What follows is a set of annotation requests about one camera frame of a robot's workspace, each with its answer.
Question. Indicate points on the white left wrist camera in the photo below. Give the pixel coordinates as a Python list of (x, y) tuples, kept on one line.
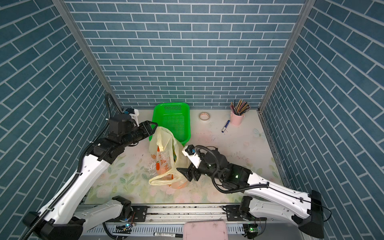
[(134, 113)]

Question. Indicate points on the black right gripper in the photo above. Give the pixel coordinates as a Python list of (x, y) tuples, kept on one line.
[(189, 171)]

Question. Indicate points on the aluminium corner post right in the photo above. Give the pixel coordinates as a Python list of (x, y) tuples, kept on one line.
[(306, 9)]

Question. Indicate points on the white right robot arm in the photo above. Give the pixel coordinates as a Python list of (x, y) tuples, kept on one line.
[(262, 198)]

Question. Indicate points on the green plastic basket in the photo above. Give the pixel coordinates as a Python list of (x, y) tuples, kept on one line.
[(176, 118)]

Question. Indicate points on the black marker pen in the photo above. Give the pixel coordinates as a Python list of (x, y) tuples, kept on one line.
[(170, 235)]

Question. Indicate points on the yellowish plastic bag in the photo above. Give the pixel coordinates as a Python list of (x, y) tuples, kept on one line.
[(166, 151)]

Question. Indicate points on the aluminium corner post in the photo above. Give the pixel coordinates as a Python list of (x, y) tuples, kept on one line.
[(77, 34), (306, 9)]

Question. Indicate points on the pink box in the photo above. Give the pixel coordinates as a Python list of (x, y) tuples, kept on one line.
[(209, 230)]

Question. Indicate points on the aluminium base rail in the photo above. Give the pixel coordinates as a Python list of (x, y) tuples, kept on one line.
[(146, 220)]

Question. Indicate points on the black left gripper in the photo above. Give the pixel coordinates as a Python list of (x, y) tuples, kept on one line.
[(146, 128)]

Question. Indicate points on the blue white marker pen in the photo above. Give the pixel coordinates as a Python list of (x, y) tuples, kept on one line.
[(225, 126)]

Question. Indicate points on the tape roll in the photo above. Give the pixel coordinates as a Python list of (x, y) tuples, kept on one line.
[(204, 116)]

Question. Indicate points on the coloured pencils bunch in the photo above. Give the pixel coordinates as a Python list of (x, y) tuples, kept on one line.
[(240, 108)]

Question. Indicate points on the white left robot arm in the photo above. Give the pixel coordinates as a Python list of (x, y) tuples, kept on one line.
[(58, 219)]

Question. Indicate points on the pink pencil cup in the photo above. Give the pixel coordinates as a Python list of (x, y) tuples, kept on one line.
[(236, 120)]

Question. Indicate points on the aluminium corner post left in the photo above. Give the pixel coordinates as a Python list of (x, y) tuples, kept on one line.
[(77, 34)]

